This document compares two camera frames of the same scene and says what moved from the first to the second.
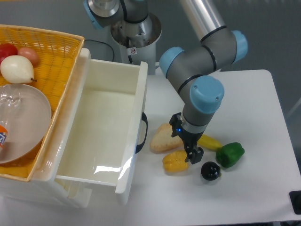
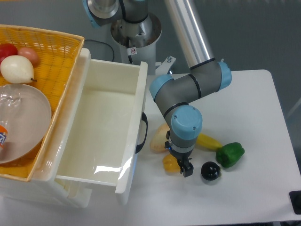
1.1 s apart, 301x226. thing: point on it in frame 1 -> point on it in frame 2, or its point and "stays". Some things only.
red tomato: (7, 50) stays
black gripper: (190, 139) -> (183, 160)
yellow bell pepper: (174, 161) stays
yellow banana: (208, 142) stays
